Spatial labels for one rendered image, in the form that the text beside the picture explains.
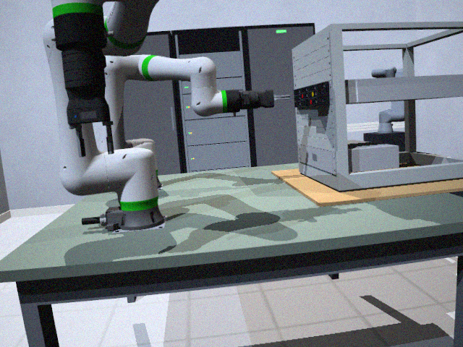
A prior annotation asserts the tan flat board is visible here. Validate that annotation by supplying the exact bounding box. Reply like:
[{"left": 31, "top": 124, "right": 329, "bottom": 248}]
[{"left": 271, "top": 169, "right": 463, "bottom": 207}]

